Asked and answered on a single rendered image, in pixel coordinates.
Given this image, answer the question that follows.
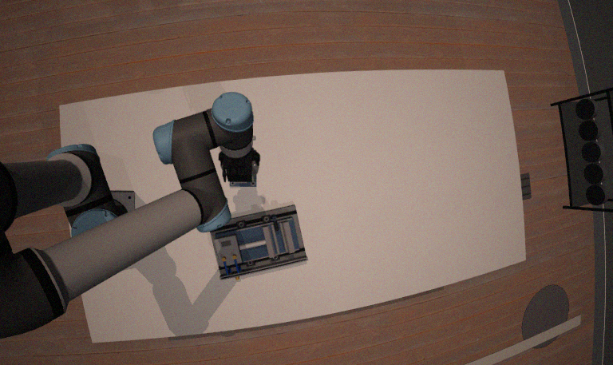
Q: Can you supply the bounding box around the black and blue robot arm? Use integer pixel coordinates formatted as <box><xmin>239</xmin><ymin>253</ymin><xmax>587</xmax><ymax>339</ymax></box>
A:
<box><xmin>0</xmin><ymin>92</ymin><xmax>256</xmax><ymax>339</ymax></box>

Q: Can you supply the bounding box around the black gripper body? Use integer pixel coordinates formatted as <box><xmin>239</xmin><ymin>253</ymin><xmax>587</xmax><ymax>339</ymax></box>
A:
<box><xmin>223</xmin><ymin>148</ymin><xmax>254</xmax><ymax>182</ymax></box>

